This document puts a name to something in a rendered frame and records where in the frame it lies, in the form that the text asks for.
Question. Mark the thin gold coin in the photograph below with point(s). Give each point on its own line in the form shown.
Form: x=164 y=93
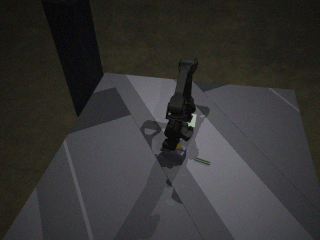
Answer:
x=178 y=145

